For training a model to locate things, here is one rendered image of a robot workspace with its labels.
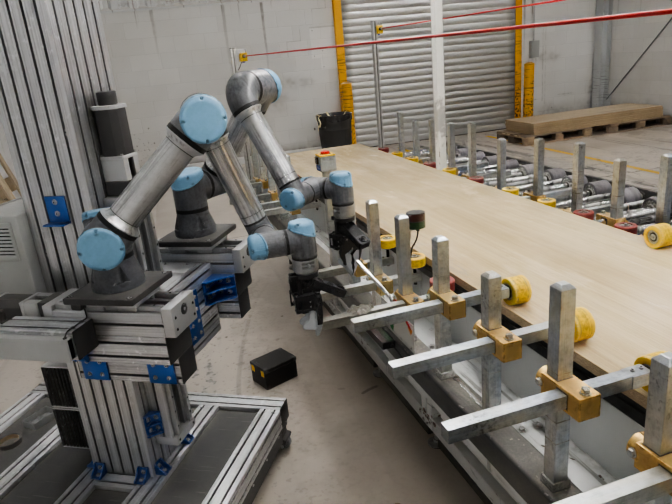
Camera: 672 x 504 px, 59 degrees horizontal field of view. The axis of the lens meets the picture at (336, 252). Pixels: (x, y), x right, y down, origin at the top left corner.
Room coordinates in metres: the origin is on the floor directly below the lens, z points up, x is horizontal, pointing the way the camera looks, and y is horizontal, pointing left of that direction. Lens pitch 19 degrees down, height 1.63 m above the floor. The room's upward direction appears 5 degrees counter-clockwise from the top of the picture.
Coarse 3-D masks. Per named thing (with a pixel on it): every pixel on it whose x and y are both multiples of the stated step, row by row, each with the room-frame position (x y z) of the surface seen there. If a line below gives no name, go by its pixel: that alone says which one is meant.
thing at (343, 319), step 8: (424, 296) 1.73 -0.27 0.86; (384, 304) 1.70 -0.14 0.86; (392, 304) 1.70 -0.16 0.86; (400, 304) 1.69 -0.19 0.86; (368, 312) 1.66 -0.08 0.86; (376, 312) 1.67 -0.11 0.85; (328, 320) 1.62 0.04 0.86; (336, 320) 1.63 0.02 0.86; (344, 320) 1.64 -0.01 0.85; (328, 328) 1.62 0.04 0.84
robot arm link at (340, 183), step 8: (336, 176) 1.91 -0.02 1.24; (344, 176) 1.91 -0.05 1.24; (328, 184) 1.93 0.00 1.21; (336, 184) 1.91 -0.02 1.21; (344, 184) 1.91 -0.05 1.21; (352, 184) 1.93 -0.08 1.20; (328, 192) 1.93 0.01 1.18; (336, 192) 1.91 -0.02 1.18; (344, 192) 1.91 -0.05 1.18; (352, 192) 1.93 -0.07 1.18; (336, 200) 1.91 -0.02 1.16; (344, 200) 1.91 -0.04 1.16; (352, 200) 1.93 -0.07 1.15
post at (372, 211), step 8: (368, 200) 1.99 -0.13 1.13; (368, 208) 1.98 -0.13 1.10; (376, 208) 1.98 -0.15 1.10; (368, 216) 1.98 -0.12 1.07; (376, 216) 1.98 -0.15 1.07; (368, 224) 1.99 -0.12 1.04; (376, 224) 1.98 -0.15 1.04; (368, 232) 2.00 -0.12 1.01; (376, 232) 1.98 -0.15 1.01; (376, 240) 1.98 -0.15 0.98; (376, 248) 1.98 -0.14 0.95; (376, 256) 1.98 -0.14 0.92; (376, 264) 1.98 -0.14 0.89; (376, 272) 1.98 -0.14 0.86; (376, 296) 1.97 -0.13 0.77; (376, 304) 1.97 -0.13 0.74
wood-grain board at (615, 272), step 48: (384, 192) 3.02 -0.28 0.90; (432, 192) 2.92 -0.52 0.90; (480, 192) 2.83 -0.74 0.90; (480, 240) 2.11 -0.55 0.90; (528, 240) 2.06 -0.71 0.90; (576, 240) 2.01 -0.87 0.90; (624, 240) 1.97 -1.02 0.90; (480, 288) 1.66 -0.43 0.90; (624, 288) 1.57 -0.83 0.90; (624, 336) 1.29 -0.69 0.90
